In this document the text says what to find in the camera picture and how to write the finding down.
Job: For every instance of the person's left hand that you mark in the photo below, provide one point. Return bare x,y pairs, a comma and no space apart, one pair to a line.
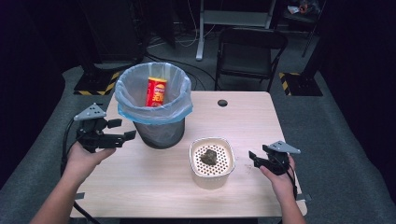
82,161

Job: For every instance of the red snack can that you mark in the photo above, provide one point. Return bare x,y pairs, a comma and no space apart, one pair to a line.
155,91

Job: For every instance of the white metal desk frame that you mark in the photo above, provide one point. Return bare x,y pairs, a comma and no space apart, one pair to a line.
233,18

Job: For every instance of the black yellow striped base plate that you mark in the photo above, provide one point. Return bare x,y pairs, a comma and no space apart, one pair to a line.
303,85
93,85

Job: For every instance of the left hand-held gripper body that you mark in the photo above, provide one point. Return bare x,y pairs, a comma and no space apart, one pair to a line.
90,130

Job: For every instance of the black folding chair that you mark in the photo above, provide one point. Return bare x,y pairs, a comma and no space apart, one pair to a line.
249,53

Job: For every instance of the dark wet lump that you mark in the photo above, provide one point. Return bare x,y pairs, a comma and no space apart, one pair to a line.
209,157

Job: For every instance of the white strainer bowl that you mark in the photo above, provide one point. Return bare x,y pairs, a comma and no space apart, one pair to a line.
211,179

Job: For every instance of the grey tape piece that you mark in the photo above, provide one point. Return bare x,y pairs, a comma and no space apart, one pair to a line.
79,196
303,197

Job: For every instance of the black mesh trash bin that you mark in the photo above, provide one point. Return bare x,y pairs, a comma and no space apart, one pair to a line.
162,135

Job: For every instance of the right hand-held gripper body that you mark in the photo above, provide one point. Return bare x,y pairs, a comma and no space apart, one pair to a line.
278,158

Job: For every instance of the translucent blue trash bag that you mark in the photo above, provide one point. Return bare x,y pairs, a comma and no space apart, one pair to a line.
130,90

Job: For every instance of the person's right hand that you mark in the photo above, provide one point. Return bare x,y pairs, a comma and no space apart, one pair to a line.
280,183

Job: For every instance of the black equipment cabinet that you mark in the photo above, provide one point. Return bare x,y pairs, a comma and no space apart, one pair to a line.
112,28

